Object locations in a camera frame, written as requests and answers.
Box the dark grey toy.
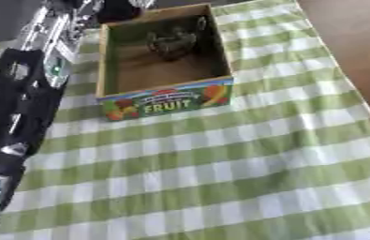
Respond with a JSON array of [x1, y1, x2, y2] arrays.
[[143, 16, 210, 62]]

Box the tan cardboard box, printed front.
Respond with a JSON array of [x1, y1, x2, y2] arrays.
[[94, 2, 237, 122]]

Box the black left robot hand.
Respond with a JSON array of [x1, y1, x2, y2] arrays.
[[94, 0, 158, 24]]

